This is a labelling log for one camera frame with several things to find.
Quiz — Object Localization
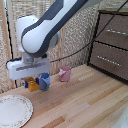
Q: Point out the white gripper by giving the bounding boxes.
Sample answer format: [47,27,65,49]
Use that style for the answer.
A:
[6,55,52,89]

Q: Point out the blue mug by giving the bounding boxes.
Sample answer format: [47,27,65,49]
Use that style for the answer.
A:
[38,72,52,92]

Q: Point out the white plate with patterned rim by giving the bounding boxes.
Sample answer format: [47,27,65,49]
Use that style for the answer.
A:
[0,94,34,128]

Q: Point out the pink mug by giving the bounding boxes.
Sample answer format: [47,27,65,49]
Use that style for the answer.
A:
[58,65,73,83]

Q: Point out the dark brown drawer cabinet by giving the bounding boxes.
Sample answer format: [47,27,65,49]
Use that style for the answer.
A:
[87,9,128,83]

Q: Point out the wooden frame post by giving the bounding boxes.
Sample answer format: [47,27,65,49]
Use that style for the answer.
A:
[0,0,17,90]

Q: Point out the black cable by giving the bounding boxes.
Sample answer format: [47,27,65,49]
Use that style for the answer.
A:
[49,0,128,64]

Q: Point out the silver drawer handle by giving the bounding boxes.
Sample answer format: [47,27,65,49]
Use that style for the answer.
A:
[105,28,128,36]
[96,54,122,67]

